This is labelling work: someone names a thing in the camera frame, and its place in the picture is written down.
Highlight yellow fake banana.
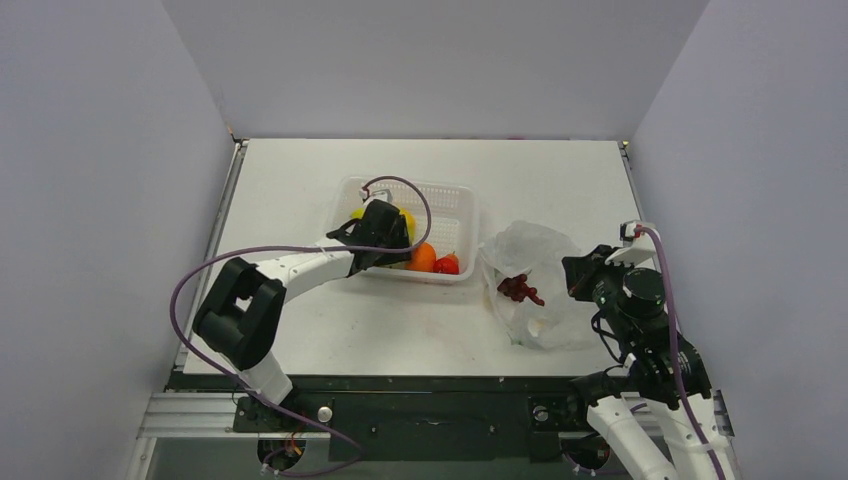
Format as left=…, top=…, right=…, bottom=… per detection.
left=350, top=207, right=417, bottom=244

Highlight orange fake fruit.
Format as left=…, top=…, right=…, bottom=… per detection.
left=405, top=242, right=438, bottom=273

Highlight red fake fruit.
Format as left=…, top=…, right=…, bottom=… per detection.
left=432, top=254, right=460, bottom=275

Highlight clear plastic bag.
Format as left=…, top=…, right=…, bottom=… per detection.
left=478, top=220, right=597, bottom=351

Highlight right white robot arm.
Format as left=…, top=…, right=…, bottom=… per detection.
left=562, top=245, right=735, bottom=479

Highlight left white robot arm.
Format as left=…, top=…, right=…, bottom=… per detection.
left=192, top=199, right=411, bottom=430

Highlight dark red fake grapes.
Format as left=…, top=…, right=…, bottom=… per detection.
left=497, top=274, right=545, bottom=306

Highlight white perforated plastic tray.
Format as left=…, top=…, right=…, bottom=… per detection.
left=365, top=180, right=480, bottom=285

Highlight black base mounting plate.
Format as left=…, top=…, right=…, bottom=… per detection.
left=233, top=372, right=657, bottom=464

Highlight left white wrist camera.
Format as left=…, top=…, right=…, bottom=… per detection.
left=359, top=188, right=393, bottom=205

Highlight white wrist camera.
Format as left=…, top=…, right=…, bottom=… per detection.
left=604, top=220, right=656, bottom=267
left=359, top=188, right=393, bottom=205

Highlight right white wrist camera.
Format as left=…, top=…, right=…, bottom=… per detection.
left=604, top=220, right=656, bottom=267

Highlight aluminium frame rail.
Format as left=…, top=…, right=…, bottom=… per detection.
left=125, top=392, right=266, bottom=480

